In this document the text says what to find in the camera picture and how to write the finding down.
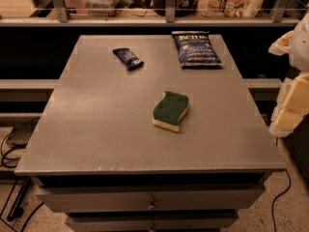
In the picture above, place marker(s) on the colourful snack bag on shelf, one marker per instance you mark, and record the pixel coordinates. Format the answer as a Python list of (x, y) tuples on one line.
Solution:
[(232, 8)]

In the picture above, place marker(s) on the grey drawer cabinet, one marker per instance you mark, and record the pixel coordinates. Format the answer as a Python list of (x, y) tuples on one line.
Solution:
[(97, 157)]

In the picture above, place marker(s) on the grey shelf rail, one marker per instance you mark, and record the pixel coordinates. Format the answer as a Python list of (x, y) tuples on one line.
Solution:
[(138, 13)]

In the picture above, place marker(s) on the blue chip bag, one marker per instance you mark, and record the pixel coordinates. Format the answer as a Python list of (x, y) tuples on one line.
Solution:
[(195, 49)]

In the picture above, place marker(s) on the dark blue snack bar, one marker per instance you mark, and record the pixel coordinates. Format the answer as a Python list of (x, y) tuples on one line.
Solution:
[(130, 60)]

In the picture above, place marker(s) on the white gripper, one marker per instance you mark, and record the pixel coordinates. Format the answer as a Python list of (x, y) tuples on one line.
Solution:
[(300, 47)]

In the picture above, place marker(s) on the green and yellow sponge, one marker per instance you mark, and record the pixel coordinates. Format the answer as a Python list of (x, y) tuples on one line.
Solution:
[(169, 112)]

